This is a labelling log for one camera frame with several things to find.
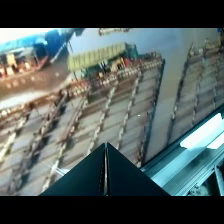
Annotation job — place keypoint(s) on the silver frame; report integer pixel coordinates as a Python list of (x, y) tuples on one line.
[(186, 176)]

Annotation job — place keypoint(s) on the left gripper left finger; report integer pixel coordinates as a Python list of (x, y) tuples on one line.
[(85, 178)]

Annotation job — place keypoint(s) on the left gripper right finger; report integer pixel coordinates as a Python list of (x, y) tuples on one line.
[(128, 178)]

